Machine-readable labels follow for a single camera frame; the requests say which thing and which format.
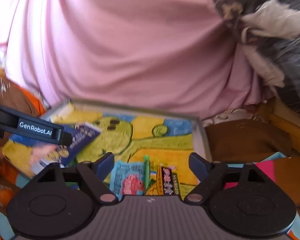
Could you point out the green snack packet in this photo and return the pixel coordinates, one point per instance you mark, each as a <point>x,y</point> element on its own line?
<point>147,177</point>

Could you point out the colourful bird drawing paper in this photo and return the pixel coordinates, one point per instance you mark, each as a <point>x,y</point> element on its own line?
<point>151,151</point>

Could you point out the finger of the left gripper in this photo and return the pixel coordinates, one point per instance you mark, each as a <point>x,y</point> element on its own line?
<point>15,122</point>

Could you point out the blue white snack packet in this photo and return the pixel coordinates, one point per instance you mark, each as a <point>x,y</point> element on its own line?
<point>72,142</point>

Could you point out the pink draped cloth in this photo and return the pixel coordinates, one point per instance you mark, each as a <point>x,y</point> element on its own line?
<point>177,55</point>

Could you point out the grey cardboard tray box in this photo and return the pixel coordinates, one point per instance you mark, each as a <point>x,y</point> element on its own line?
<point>201,137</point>

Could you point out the light blue pink snack packet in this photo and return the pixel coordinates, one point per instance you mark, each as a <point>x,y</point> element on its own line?
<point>127,179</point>

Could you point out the dark patterned fabric pile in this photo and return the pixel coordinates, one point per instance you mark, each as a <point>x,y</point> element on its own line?
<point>269,31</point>

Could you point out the brown PF patterned cloth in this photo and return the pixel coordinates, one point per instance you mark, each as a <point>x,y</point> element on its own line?
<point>20,99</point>

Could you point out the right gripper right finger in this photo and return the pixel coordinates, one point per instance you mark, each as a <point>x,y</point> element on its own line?
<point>210,176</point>

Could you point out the black pink snack packet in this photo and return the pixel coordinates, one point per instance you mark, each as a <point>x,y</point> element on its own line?
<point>170,182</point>

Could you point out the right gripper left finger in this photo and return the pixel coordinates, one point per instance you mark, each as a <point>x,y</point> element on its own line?
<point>91,177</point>

